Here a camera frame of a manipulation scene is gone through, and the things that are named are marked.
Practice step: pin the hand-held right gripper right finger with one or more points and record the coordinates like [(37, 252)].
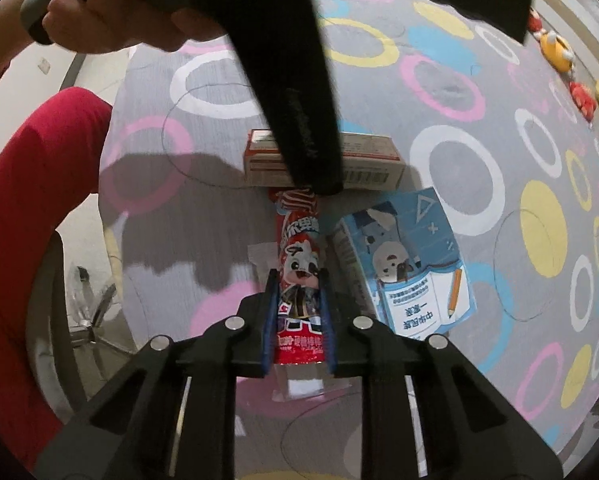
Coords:
[(328, 320)]

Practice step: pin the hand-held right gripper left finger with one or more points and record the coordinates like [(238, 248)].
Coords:
[(268, 320)]

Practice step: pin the red candy wrapper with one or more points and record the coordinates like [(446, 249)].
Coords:
[(299, 260)]

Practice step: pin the red and white box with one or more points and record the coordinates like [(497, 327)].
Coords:
[(369, 160)]

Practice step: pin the person's left forearm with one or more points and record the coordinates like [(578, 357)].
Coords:
[(9, 45)]

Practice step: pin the person's left hand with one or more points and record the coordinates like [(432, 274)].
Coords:
[(119, 22)]

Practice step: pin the red plush toy pale face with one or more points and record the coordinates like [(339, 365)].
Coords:
[(534, 21)]

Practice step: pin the bed with circle print sheet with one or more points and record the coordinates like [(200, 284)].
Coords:
[(479, 85)]

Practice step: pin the blue cartoon carton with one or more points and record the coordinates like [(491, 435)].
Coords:
[(409, 260)]

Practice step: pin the yellow and white plush toy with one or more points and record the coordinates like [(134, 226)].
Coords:
[(555, 50)]

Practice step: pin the small red plush toy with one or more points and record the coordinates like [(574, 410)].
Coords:
[(583, 99)]

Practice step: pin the swivel chair base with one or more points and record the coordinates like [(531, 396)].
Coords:
[(61, 310)]

